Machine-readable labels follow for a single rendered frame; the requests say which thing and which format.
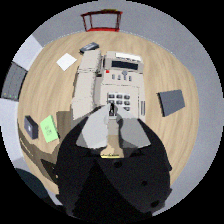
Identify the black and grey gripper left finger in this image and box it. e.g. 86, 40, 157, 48
52, 103, 112, 176

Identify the light green sticky note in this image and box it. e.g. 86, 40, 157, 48
40, 115, 60, 143

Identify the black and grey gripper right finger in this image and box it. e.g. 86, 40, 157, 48
112, 103, 172, 172

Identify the white sheet of paper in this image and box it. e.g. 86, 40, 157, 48
56, 53, 77, 71

